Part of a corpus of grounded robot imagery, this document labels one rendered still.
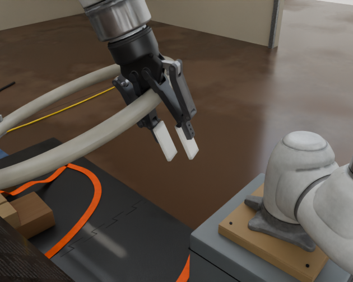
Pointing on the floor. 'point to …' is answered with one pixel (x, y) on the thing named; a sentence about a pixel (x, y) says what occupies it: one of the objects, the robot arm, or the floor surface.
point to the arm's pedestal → (241, 253)
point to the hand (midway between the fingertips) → (176, 141)
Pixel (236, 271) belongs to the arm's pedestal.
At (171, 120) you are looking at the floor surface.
